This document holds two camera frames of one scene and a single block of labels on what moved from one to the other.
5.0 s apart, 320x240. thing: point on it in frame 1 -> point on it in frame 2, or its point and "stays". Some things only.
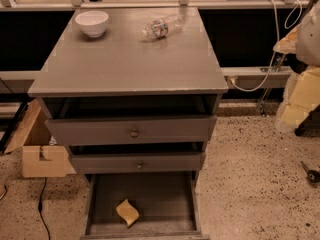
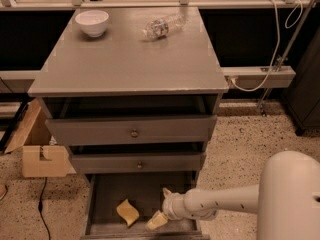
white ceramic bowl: [93, 22] stays
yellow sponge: [127, 212] stays
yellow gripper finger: [288, 45] -> [173, 205]
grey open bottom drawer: [168, 204] stays
